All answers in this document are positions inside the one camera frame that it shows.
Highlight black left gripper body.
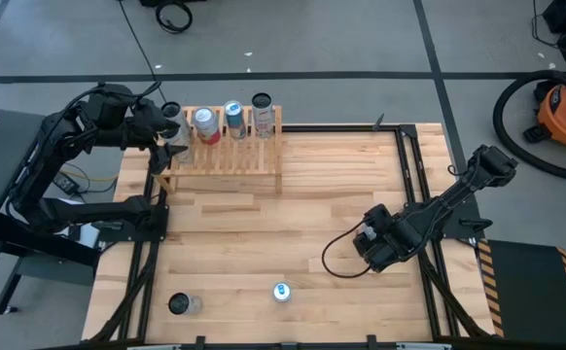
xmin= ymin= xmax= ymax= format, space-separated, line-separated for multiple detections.
xmin=125 ymin=99 xmax=170 ymax=147

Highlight white Celsius Peach Vibe can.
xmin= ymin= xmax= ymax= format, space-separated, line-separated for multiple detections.
xmin=251 ymin=91 xmax=275 ymax=140

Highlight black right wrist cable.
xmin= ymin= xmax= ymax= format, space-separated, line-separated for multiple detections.
xmin=321 ymin=218 xmax=376 ymax=280

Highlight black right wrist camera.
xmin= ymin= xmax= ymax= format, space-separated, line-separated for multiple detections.
xmin=364 ymin=203 xmax=397 ymax=229

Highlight white Celsius tropical can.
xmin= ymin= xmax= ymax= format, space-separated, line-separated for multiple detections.
xmin=159 ymin=100 xmax=191 ymax=135
xmin=167 ymin=291 xmax=204 ymax=317

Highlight blue silver Red Bull can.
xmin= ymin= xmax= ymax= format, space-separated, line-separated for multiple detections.
xmin=223 ymin=99 xmax=248 ymax=141
xmin=272 ymin=281 xmax=294 ymax=304

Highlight black mat hazard stripes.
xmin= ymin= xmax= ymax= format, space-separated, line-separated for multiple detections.
xmin=477 ymin=237 xmax=566 ymax=347

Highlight long black floor cable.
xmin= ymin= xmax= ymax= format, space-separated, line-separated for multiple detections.
xmin=117 ymin=0 xmax=167 ymax=103

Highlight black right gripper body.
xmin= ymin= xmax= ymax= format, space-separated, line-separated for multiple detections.
xmin=353 ymin=227 xmax=406 ymax=273

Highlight black coiled cable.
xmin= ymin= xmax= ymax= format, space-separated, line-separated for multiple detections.
xmin=154 ymin=0 xmax=195 ymax=35

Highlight white panel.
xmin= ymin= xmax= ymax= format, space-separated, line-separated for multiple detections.
xmin=71 ymin=224 xmax=102 ymax=250

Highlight wooden slatted shelf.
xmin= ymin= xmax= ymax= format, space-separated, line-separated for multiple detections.
xmin=154 ymin=104 xmax=284 ymax=195

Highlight black power adapter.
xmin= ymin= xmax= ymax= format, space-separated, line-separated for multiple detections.
xmin=52 ymin=172 xmax=78 ymax=196

